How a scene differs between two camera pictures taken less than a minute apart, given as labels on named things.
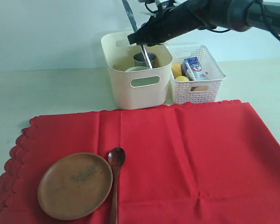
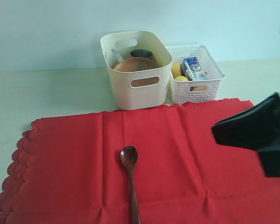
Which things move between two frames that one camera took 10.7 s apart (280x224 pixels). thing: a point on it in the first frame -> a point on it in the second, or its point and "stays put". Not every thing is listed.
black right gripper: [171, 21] -> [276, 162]
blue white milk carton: [193, 69] stays put
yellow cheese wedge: [177, 69] stays put
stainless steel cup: [140, 60] -> [141, 53]
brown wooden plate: [73, 186] -> [138, 64]
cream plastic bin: [135, 85] stays put
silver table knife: [134, 23] -> [119, 58]
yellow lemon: [182, 78] stays put
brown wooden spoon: [116, 156] -> [129, 155]
